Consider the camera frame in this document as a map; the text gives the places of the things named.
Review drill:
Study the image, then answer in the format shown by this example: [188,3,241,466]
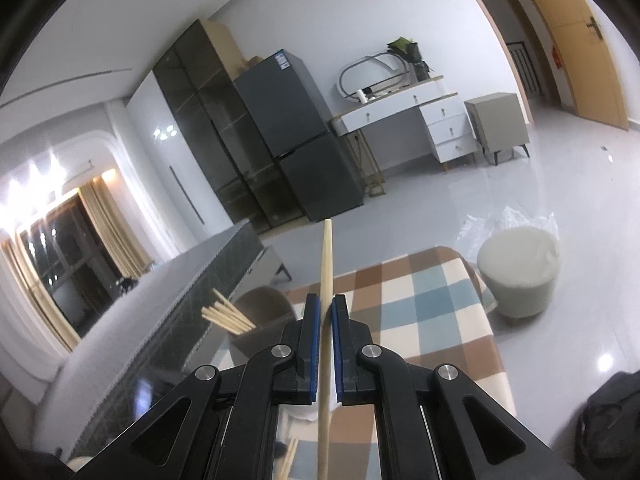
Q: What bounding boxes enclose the grey divided utensil holder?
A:
[232,286,321,422]

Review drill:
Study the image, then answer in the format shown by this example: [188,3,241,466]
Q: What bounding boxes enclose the oval vanity mirror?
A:
[339,50,412,100]

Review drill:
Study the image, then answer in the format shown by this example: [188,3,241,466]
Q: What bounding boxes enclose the dark glass display cabinet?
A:
[152,19,306,235]

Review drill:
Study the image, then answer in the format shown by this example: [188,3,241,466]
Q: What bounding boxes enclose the round cream stool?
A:
[476,226,562,318]

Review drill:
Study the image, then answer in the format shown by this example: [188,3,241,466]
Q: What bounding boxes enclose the dark night window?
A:
[17,192,126,338]

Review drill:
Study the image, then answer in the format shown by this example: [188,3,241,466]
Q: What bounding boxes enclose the grey nightstand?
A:
[463,92,532,167]

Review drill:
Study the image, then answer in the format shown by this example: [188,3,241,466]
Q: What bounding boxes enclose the glossy white wardrobe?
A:
[125,71,236,261]

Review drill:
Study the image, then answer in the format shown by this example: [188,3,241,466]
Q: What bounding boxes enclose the white dressing table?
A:
[328,76,478,172]

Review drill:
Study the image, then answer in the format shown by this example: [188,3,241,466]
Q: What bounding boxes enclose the dark grey refrigerator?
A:
[232,50,365,223]

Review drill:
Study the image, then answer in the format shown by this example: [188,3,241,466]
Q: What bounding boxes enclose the black bag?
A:
[575,371,640,480]

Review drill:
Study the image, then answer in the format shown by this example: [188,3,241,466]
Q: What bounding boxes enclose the beige curtain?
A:
[80,180,153,273]
[0,240,83,356]

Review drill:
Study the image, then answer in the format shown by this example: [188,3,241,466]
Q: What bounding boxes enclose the checkered blue brown blanket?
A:
[272,246,517,480]

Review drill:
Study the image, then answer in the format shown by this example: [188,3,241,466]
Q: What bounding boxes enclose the clear plastic wrap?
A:
[457,205,558,243]

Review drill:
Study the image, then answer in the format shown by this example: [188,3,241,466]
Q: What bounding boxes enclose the beige ribbed cloth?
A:
[65,452,93,476]

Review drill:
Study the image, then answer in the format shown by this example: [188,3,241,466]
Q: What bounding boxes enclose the yellow wooden door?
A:
[505,0,630,132]

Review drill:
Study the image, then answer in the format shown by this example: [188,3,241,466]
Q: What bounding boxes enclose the bunch of chopsticks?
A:
[201,287,257,335]

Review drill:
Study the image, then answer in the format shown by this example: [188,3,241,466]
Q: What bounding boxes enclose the pale tapered chopstick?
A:
[316,219,335,480]

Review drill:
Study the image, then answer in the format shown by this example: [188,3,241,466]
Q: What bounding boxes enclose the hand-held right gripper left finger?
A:
[75,294,322,480]

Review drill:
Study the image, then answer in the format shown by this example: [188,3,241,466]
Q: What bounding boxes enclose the green plant bouquet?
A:
[387,36,431,82]

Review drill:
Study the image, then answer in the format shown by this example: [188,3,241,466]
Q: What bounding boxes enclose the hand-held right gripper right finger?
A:
[331,295,583,480]

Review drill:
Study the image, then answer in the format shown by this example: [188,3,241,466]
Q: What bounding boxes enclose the dark grey quilted mattress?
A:
[30,219,266,461]

